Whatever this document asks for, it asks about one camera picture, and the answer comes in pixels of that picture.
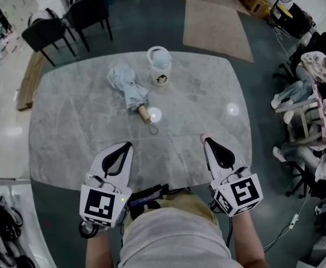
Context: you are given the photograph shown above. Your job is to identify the person in white shirt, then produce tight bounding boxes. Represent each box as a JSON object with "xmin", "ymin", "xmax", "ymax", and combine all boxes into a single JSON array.
[{"xmin": 119, "ymin": 207, "xmax": 238, "ymax": 268}]

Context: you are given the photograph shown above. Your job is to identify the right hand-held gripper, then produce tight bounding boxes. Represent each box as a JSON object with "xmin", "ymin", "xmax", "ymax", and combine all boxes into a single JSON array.
[{"xmin": 203, "ymin": 137, "xmax": 265, "ymax": 218}]

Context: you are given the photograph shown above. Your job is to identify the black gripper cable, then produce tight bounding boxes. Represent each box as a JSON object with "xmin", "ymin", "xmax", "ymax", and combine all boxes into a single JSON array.
[
  {"xmin": 207, "ymin": 201, "xmax": 235, "ymax": 250},
  {"xmin": 78, "ymin": 220, "xmax": 100, "ymax": 239}
]

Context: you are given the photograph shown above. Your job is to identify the black waist-mounted device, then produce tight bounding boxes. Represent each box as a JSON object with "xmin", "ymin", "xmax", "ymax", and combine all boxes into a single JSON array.
[{"xmin": 128, "ymin": 183, "xmax": 171, "ymax": 209}]

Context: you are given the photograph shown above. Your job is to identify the brown wooden board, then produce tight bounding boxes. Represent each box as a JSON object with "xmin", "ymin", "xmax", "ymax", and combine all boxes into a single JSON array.
[{"xmin": 16, "ymin": 50, "xmax": 46, "ymax": 112}]

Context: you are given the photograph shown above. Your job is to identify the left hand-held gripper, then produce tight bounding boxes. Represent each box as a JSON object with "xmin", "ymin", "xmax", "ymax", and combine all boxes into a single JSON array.
[{"xmin": 79, "ymin": 141, "xmax": 134, "ymax": 229}]

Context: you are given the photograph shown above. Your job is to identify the pile of black white equipment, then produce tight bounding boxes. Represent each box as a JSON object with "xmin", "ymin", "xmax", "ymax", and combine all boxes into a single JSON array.
[{"xmin": 0, "ymin": 195, "xmax": 38, "ymax": 268}]

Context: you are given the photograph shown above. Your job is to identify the small white table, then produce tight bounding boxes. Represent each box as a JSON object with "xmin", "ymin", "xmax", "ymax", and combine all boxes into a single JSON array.
[{"xmin": 274, "ymin": 82, "xmax": 326, "ymax": 150}]

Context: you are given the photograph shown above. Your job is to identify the person's left forearm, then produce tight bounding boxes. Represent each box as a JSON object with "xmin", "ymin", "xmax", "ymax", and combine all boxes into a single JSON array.
[{"xmin": 84, "ymin": 229, "xmax": 121, "ymax": 268}]

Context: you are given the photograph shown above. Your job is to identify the person's right forearm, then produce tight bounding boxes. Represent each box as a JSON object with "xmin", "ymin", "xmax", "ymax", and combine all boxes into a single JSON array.
[{"xmin": 231, "ymin": 209, "xmax": 269, "ymax": 268}]

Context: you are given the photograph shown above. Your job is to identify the light blue folded umbrella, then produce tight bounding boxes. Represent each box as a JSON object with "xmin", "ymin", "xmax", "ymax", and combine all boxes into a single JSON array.
[{"xmin": 107, "ymin": 63, "xmax": 160, "ymax": 136}]

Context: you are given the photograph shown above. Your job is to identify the person's khaki trousers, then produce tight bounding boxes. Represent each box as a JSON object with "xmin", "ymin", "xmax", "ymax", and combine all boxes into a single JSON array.
[{"xmin": 123, "ymin": 187, "xmax": 219, "ymax": 234}]

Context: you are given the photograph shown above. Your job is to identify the white cartoon water bottle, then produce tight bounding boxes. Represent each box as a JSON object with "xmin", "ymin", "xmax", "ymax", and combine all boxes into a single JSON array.
[{"xmin": 146, "ymin": 45, "xmax": 173, "ymax": 88}]

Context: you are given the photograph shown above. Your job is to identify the dark upholstered chair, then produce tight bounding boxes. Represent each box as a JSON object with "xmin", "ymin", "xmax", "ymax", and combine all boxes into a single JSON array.
[
  {"xmin": 63, "ymin": 0, "xmax": 114, "ymax": 52},
  {"xmin": 21, "ymin": 16, "xmax": 78, "ymax": 67}
]

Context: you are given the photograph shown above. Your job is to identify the black office chair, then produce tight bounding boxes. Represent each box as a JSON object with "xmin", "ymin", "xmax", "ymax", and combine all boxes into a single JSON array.
[
  {"xmin": 285, "ymin": 160, "xmax": 320, "ymax": 199},
  {"xmin": 272, "ymin": 31, "xmax": 326, "ymax": 85}
]

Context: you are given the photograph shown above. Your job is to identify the white cabinet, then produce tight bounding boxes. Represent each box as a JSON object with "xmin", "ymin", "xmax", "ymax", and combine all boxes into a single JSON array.
[{"xmin": 0, "ymin": 0, "xmax": 40, "ymax": 35}]

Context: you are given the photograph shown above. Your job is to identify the yellow-lidded black bin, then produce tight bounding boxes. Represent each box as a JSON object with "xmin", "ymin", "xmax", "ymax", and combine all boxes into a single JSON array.
[{"xmin": 271, "ymin": 3, "xmax": 294, "ymax": 25}]

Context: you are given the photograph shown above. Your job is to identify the black boxy appliance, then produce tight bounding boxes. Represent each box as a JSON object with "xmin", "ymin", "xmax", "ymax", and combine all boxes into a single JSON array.
[{"xmin": 287, "ymin": 2, "xmax": 318, "ymax": 40}]

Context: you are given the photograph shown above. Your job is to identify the white power strip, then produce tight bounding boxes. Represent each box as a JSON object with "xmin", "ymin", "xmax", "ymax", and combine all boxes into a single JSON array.
[{"xmin": 287, "ymin": 213, "xmax": 300, "ymax": 231}]

